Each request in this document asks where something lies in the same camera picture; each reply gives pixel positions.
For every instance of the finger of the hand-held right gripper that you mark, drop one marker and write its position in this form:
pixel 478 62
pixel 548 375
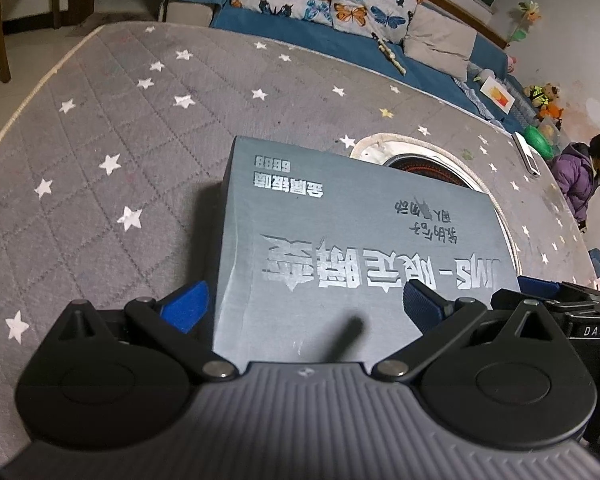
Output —
pixel 537 286

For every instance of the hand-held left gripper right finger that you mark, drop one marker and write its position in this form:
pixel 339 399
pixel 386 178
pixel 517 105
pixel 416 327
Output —
pixel 422 305

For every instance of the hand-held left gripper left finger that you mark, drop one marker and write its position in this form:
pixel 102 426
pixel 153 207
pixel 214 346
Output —
pixel 187 307

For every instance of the grey printed cardboard box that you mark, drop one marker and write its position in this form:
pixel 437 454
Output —
pixel 330 240

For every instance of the grey star-print desktop cover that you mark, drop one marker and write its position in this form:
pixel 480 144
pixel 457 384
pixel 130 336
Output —
pixel 105 110

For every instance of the white flat device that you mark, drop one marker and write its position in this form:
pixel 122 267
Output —
pixel 527 157

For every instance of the black round induction cooktop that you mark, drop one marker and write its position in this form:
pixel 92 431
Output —
pixel 420 165

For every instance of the clear plastic container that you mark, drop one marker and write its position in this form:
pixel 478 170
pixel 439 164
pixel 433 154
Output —
pixel 555 129

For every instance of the orange plush toy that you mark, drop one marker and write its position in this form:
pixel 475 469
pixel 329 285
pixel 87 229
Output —
pixel 551 111

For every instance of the teddy bear with yellow vest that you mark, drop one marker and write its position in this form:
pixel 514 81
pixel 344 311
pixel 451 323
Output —
pixel 542 94

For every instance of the white picture card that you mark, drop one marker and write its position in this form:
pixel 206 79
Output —
pixel 497 95

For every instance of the pink plush toy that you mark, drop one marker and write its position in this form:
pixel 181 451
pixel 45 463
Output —
pixel 511 63

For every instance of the white toy flute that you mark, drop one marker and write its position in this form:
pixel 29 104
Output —
pixel 389 54

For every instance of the grey pillow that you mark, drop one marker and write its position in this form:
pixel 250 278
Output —
pixel 440 40

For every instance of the paper pinwheel flower decoration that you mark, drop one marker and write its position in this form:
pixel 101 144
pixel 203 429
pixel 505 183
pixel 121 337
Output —
pixel 527 15

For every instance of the blue sofa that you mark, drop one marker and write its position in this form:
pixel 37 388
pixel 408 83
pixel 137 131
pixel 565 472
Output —
pixel 240 22

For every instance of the wooden side table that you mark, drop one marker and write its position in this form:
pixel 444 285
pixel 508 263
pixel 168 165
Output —
pixel 0 35

